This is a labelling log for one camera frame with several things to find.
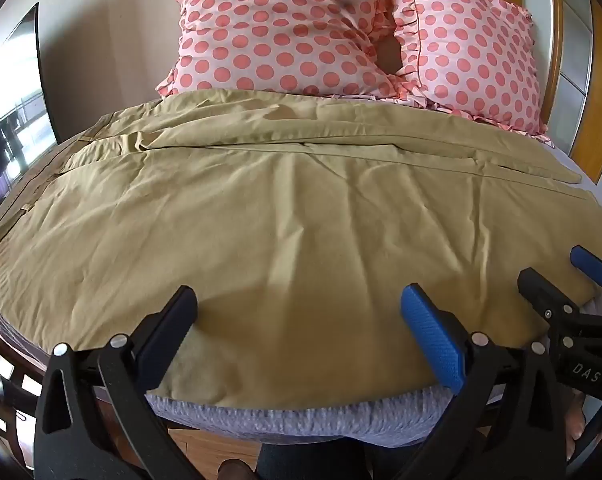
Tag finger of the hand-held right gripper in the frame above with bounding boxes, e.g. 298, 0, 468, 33
517, 268, 583, 332
570, 245, 602, 290

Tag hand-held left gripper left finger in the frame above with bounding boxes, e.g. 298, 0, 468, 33
33, 285, 202, 480

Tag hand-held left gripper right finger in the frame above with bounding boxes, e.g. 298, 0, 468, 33
400, 283, 588, 480

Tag olive green bed sheet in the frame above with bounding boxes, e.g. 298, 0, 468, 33
0, 89, 599, 412

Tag grey bed mattress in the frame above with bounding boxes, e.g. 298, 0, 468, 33
0, 130, 602, 450

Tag person's dark trouser leg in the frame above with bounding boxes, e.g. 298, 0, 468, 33
253, 435, 383, 480

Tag small pink polka dot pillow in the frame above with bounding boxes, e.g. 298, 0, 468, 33
385, 0, 550, 147

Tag black framed window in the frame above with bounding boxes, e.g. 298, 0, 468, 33
0, 2, 58, 213

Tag large pink polka dot pillow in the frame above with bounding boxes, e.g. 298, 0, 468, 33
154, 0, 423, 107

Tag dark wooden bed frame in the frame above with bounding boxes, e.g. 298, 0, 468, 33
0, 317, 49, 463

